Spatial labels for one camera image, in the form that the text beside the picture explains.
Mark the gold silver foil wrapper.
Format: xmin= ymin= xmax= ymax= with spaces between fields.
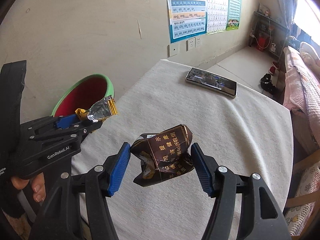
xmin=75 ymin=95 xmax=118 ymax=122

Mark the brown crushed cigarette pack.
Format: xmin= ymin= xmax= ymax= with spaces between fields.
xmin=130 ymin=124 xmax=194 ymax=187

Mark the green red trash bin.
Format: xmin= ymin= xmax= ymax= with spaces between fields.
xmin=51 ymin=74 xmax=114 ymax=116

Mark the person's left hand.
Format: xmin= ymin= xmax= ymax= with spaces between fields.
xmin=11 ymin=173 xmax=46 ymax=203

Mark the wooden chair with cushion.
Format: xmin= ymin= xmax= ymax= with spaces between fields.
xmin=285 ymin=150 xmax=319 ymax=239

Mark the smartphone with lit screen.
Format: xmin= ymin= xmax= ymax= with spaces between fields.
xmin=185 ymin=67 xmax=237 ymax=98

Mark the black shoe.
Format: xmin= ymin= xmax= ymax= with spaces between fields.
xmin=260 ymin=73 xmax=278 ymax=95

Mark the bed with pink sheet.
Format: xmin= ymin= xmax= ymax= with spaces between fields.
xmin=283 ymin=46 xmax=319 ymax=142

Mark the red shoe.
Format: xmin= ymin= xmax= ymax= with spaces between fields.
xmin=268 ymin=61 xmax=280 ymax=75

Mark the yellow patterned quilt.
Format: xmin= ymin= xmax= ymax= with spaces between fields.
xmin=299 ymin=42 xmax=320 ymax=76

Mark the red bucket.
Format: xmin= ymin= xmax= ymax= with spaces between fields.
xmin=257 ymin=34 xmax=270 ymax=52

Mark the dark metal shelf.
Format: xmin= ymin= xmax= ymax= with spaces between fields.
xmin=248 ymin=11 xmax=290 ymax=61

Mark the window curtain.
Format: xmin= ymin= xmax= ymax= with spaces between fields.
xmin=272 ymin=0 xmax=301 ymax=30

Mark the white wall power socket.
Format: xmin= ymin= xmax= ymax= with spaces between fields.
xmin=187 ymin=38 xmax=195 ymax=51

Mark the small white wall socket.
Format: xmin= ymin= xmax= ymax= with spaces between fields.
xmin=195 ymin=36 xmax=202 ymax=47

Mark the blue pinyin wall poster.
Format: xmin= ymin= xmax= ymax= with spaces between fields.
xmin=167 ymin=0 xmax=207 ymax=43

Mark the white chart wall poster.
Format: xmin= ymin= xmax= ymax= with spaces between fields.
xmin=207 ymin=0 xmax=229 ymax=35

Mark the green chart wall poster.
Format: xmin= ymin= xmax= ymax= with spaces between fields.
xmin=226 ymin=0 xmax=241 ymax=31

